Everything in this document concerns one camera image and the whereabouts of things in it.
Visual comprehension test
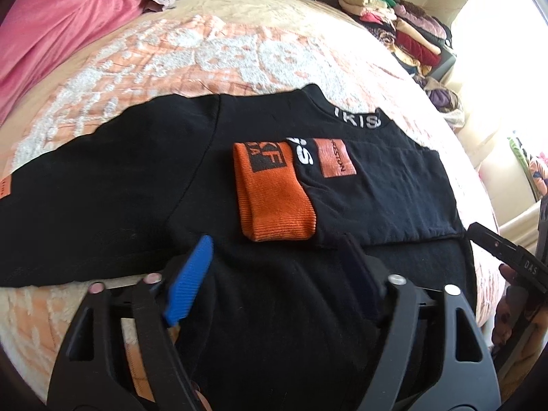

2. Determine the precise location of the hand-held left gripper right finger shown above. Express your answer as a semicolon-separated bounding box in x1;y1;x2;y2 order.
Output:
340;235;502;411

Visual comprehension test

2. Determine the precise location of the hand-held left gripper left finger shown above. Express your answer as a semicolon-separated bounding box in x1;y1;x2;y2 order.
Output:
46;235;215;411

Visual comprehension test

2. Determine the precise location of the black sweatshirt with orange cuffs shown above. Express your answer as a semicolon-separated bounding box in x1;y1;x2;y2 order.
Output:
0;83;478;411

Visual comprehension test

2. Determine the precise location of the white bag of loose clothes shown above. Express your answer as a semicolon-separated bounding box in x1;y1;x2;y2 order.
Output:
422;77;467;131

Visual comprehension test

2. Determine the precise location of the pile of folded clothes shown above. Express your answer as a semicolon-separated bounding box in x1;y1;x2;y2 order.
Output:
338;0;454;78

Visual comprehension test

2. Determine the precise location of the person's right hand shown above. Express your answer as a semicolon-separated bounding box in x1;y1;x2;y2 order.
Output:
491;263;521;354

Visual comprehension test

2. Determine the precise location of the colourful cloth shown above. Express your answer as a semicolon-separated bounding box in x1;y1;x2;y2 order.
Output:
507;135;548;180

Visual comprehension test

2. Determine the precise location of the peach and white patterned bedspread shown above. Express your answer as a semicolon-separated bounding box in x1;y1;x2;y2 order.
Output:
0;0;501;403

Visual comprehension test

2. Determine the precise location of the pink blanket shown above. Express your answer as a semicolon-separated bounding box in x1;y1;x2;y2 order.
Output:
0;0;148;125

